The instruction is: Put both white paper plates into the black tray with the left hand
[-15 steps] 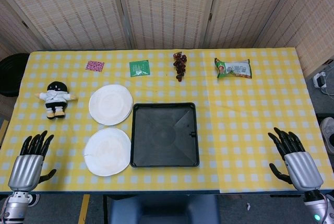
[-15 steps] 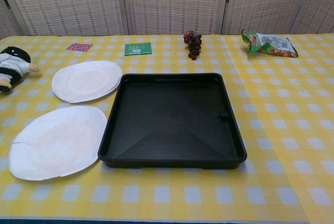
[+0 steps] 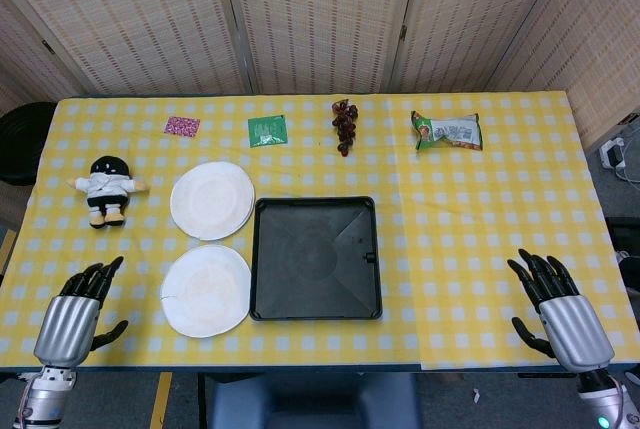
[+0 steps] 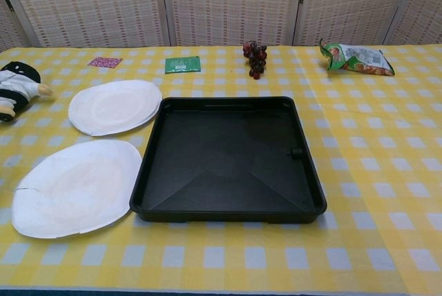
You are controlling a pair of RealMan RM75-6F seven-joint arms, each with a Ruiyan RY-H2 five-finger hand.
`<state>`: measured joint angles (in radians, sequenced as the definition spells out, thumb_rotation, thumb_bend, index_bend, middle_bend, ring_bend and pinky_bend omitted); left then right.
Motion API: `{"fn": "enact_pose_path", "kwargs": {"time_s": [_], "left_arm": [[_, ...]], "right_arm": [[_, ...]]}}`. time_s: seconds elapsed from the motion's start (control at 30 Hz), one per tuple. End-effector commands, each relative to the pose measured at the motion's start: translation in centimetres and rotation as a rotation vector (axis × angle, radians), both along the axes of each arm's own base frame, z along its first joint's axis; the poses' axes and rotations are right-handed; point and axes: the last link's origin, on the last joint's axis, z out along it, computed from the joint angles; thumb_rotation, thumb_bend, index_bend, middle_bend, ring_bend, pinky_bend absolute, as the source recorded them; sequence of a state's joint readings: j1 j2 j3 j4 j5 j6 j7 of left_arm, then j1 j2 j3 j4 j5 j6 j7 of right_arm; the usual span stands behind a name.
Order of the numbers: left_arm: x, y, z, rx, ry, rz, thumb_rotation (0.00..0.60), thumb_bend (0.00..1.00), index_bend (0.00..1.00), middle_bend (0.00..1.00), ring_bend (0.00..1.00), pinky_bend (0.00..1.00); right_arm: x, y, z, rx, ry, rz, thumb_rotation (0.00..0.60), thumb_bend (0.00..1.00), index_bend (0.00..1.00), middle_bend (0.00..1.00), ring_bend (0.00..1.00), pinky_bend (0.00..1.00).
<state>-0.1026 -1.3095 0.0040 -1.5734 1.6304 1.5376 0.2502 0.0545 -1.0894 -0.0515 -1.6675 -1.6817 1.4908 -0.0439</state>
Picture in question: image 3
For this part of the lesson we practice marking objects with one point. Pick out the dark red grape bunch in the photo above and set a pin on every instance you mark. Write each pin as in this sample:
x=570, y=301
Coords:
x=345, y=124

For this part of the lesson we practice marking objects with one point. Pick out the green square packet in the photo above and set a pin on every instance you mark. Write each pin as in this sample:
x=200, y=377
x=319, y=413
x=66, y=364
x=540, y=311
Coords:
x=268, y=130

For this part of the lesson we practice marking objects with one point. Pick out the woven bamboo screen panel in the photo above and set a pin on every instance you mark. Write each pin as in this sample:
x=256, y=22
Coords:
x=320, y=19
x=465, y=19
x=600, y=39
x=140, y=24
x=25, y=59

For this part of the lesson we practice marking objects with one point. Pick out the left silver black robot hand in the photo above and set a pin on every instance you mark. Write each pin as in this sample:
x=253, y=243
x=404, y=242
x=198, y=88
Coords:
x=67, y=321

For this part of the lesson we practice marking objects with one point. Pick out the white power adapter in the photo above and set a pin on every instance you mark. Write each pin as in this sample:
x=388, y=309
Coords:
x=612, y=154

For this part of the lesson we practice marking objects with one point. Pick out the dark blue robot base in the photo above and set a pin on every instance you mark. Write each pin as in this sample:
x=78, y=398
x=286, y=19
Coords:
x=310, y=404

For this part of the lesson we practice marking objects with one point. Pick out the white paper scrap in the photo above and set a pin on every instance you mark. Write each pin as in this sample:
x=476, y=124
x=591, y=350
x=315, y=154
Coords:
x=476, y=395

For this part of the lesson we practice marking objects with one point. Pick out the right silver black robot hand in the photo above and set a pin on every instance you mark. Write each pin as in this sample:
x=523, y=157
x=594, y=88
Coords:
x=575, y=329

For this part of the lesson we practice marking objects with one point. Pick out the cracked white paper plate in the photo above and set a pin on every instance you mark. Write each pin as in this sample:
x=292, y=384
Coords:
x=205, y=291

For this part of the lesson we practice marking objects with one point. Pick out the yellow checked tablecloth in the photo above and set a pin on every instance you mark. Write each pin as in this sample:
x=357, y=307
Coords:
x=475, y=229

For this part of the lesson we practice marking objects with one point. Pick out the green snack bag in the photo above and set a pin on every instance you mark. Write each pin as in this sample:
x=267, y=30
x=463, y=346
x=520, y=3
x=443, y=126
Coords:
x=447, y=131

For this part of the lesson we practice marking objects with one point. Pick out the black round bin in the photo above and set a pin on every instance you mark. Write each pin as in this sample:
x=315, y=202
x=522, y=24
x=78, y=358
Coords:
x=22, y=144

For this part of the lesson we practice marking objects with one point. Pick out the black white plush doll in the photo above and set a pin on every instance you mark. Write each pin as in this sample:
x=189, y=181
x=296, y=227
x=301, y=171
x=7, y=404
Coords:
x=106, y=189

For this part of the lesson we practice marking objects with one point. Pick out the pink patterned packet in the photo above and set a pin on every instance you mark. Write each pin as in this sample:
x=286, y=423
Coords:
x=182, y=126

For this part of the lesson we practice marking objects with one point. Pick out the black square plastic tray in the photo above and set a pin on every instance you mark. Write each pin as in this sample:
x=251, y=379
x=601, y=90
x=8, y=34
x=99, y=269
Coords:
x=315, y=259

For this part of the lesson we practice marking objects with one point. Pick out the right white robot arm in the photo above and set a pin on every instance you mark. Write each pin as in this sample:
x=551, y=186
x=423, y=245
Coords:
x=602, y=399

